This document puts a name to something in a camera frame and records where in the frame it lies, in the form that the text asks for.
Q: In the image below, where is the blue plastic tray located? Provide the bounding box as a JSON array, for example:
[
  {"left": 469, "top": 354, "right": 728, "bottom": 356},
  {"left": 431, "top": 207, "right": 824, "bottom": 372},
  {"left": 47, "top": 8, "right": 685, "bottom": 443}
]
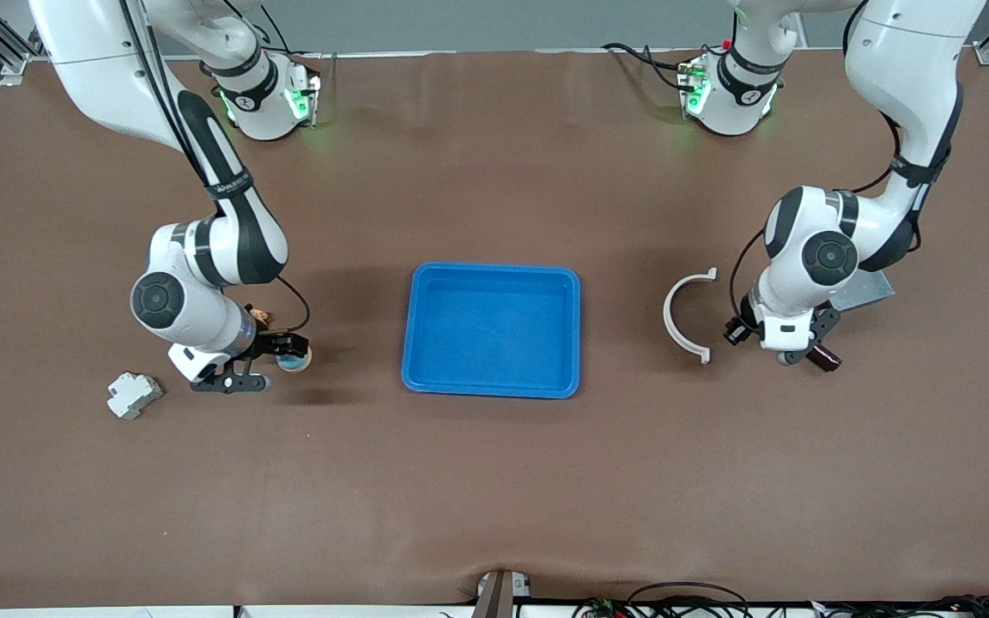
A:
[{"left": 401, "top": 262, "right": 582, "bottom": 400}]

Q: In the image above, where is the white curved pipe clamp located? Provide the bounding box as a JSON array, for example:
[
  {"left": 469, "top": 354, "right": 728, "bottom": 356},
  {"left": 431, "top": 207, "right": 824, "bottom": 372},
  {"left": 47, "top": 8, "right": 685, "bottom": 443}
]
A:
[{"left": 663, "top": 267, "right": 719, "bottom": 365}]

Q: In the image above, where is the white circuit breaker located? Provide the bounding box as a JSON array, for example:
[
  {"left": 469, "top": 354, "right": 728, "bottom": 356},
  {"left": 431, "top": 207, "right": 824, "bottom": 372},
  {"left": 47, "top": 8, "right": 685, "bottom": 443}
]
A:
[{"left": 106, "top": 371, "right": 164, "bottom": 421}]

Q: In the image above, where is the grey metal box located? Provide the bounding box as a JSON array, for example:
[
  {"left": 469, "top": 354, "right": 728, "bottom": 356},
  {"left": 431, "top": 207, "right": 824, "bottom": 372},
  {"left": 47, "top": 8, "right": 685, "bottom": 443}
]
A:
[{"left": 829, "top": 270, "right": 896, "bottom": 312}]

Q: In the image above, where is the black cable loop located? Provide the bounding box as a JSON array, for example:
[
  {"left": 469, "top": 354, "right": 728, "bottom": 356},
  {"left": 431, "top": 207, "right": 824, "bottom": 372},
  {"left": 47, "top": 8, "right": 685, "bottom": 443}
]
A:
[{"left": 628, "top": 582, "right": 750, "bottom": 618}]

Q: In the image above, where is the grey metal bracket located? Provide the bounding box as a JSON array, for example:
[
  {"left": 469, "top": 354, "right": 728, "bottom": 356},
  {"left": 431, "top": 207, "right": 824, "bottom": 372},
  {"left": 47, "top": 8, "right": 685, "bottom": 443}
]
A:
[{"left": 473, "top": 569, "right": 534, "bottom": 618}]

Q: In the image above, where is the black cable bundle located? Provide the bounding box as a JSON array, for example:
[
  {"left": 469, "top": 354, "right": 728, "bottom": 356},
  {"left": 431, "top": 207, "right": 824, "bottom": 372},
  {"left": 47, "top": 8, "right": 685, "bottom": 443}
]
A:
[{"left": 808, "top": 595, "right": 989, "bottom": 618}]

